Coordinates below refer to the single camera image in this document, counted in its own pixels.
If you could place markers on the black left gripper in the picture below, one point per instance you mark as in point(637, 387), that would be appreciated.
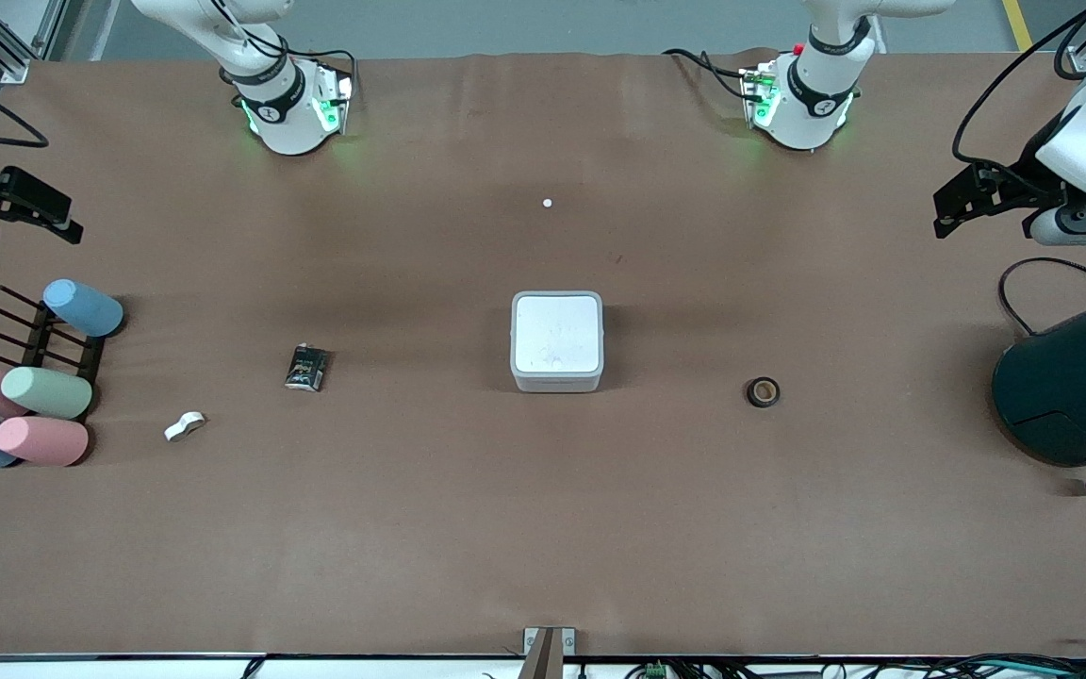
point(1036, 166)

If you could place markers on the dark teal cylindrical appliance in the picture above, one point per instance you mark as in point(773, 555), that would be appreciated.
point(1076, 382)

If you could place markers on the green plastic cup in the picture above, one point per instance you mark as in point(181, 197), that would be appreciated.
point(46, 392)

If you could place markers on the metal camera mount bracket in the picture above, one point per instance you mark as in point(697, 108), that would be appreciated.
point(548, 649)

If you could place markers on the white square lidded bin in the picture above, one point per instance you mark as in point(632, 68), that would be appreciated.
point(557, 341)

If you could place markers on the black peg cup rack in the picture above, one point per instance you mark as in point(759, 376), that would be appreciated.
point(57, 344)

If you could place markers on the green-lit arm base box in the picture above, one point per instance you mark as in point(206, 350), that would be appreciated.
point(333, 99)
point(760, 94)

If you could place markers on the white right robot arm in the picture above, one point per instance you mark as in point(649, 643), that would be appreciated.
point(281, 113)

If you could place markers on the crumpled black wrapper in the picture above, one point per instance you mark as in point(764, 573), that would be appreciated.
point(306, 368)

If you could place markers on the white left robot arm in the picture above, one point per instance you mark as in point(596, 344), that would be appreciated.
point(816, 104)

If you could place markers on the black tape roll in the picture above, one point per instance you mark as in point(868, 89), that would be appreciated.
point(763, 391)

